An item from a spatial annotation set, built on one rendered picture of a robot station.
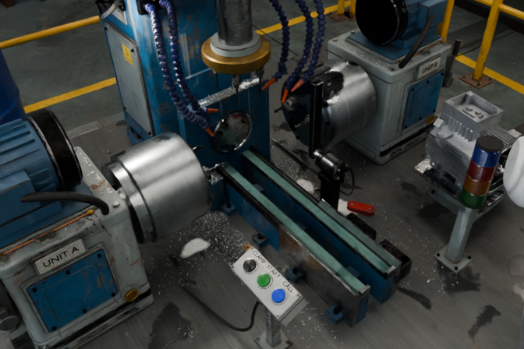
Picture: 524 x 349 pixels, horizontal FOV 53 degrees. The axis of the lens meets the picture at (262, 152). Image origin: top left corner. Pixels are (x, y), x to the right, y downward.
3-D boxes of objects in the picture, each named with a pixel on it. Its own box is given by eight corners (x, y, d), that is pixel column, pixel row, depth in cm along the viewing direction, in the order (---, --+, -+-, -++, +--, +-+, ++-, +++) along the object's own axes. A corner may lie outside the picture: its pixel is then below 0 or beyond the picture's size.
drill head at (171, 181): (67, 233, 144) (40, 163, 128) (182, 176, 160) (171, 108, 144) (106, 293, 128) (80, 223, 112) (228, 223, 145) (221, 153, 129)
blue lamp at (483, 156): (465, 158, 125) (470, 143, 122) (481, 148, 127) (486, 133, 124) (488, 171, 121) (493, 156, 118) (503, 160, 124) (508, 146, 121)
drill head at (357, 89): (260, 137, 174) (257, 72, 158) (348, 93, 192) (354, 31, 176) (309, 177, 158) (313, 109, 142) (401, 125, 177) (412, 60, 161)
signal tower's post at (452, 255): (432, 256, 148) (465, 140, 121) (450, 242, 152) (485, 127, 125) (456, 274, 143) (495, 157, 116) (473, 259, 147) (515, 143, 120)
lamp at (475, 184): (458, 185, 130) (462, 172, 127) (472, 175, 133) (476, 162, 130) (479, 199, 127) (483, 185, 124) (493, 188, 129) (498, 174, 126)
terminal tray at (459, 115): (438, 121, 151) (443, 101, 147) (465, 111, 155) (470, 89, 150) (470, 144, 143) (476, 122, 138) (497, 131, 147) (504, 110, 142)
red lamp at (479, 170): (462, 172, 127) (465, 158, 125) (476, 162, 130) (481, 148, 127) (483, 185, 124) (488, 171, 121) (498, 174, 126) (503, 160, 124)
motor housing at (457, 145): (419, 167, 159) (430, 116, 147) (464, 146, 166) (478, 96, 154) (469, 206, 146) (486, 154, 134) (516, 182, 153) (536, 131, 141)
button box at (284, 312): (237, 275, 120) (228, 266, 116) (260, 253, 121) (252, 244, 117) (285, 328, 109) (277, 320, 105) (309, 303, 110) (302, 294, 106)
